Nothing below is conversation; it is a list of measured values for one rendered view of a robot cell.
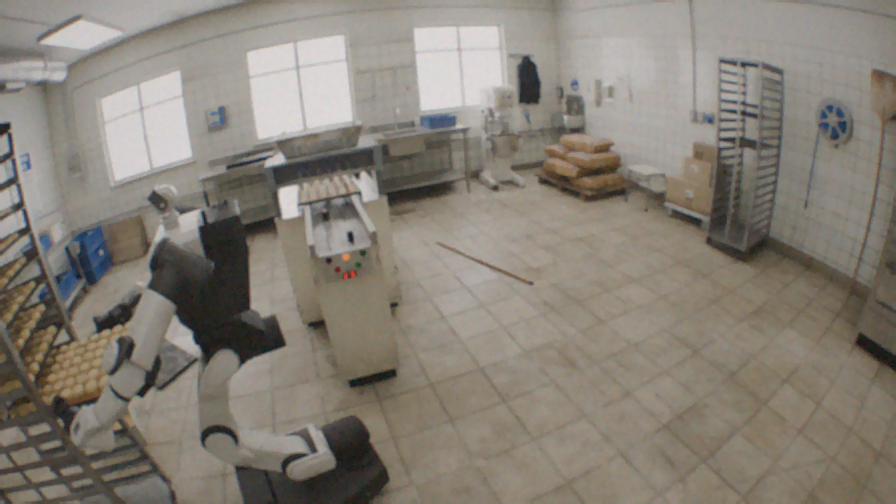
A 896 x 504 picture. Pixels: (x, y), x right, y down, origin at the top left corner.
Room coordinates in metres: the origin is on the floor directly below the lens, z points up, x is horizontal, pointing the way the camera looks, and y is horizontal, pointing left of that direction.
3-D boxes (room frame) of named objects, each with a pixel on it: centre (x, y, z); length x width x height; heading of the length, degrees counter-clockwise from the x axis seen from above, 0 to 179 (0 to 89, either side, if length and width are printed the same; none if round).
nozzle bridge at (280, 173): (2.50, 0.74, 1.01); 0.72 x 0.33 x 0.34; 108
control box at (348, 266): (1.67, 0.47, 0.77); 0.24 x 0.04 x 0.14; 108
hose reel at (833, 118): (2.28, -3.46, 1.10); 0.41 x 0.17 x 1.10; 19
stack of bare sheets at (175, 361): (1.88, 2.18, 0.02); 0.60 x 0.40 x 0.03; 65
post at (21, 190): (0.80, 1.40, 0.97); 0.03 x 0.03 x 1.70; 30
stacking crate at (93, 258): (3.60, 4.80, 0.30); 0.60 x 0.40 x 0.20; 19
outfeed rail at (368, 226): (2.65, 0.64, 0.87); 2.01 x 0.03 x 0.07; 18
